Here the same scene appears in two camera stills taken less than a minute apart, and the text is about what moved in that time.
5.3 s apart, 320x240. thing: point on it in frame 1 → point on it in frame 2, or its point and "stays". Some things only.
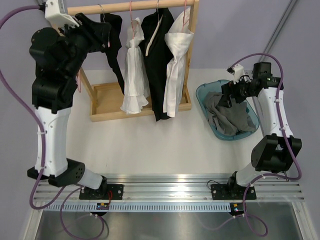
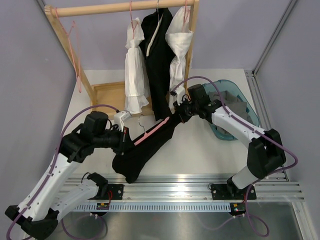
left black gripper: x=101 y=29 → x=124 y=140
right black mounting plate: x=232 y=192 stays
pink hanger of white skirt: x=133 y=26 stays
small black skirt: x=116 y=24 → x=139 y=151
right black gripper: x=227 y=90 → x=179 y=110
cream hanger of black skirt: x=159 y=21 stays
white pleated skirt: x=136 y=93 stays
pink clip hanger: x=108 y=41 → x=146 y=134
